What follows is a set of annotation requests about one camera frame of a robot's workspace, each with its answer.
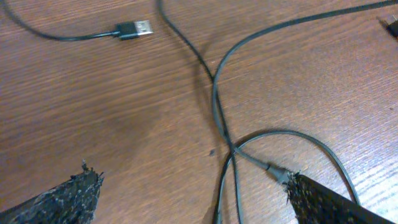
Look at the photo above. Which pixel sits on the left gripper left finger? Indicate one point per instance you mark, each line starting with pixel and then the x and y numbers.
pixel 73 201

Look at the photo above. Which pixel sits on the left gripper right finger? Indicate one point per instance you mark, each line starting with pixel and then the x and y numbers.
pixel 313 203

